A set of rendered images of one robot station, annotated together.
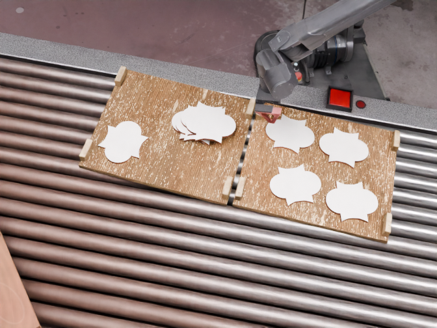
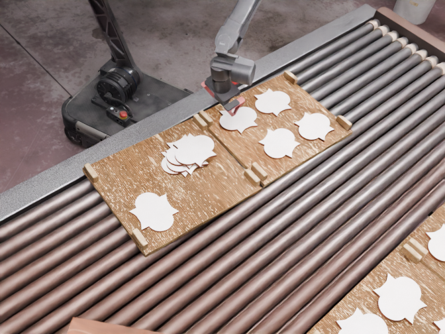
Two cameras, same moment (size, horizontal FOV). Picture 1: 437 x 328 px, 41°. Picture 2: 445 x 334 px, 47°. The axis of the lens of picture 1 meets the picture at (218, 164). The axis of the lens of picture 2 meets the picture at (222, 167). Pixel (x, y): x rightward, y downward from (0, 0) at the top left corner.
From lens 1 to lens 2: 0.87 m
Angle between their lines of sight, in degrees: 32
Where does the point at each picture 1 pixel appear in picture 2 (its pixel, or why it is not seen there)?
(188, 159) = (206, 184)
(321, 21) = (243, 10)
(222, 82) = (155, 124)
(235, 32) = (23, 128)
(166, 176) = (208, 205)
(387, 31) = not seen: hidden behind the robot
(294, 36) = (232, 33)
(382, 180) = (310, 103)
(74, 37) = not seen: outside the picture
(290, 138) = (242, 120)
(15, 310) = not seen: outside the picture
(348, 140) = (270, 97)
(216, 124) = (198, 146)
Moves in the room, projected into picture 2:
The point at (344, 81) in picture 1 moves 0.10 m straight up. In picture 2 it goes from (150, 97) to (150, 83)
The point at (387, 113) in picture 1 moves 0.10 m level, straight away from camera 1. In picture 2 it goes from (263, 68) to (251, 52)
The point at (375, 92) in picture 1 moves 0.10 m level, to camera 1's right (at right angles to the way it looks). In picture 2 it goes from (174, 91) to (187, 83)
